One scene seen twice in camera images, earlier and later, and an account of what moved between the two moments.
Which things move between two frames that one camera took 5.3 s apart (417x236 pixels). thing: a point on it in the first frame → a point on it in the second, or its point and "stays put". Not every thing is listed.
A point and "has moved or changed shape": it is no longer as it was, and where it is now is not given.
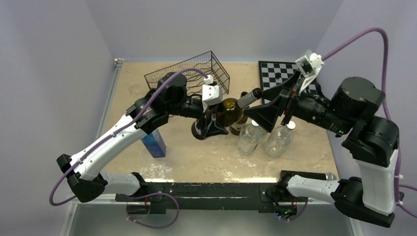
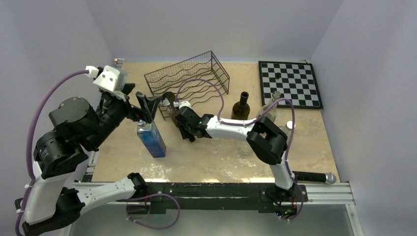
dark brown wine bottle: [236, 129] has moved or changed shape
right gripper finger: [265, 115] → [185, 133]
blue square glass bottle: [155, 143] stays put
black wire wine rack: [194, 71] stays put
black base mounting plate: [163, 196] stays put
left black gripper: [201, 124] → [149, 103]
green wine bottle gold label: [229, 113] has moved or changed shape
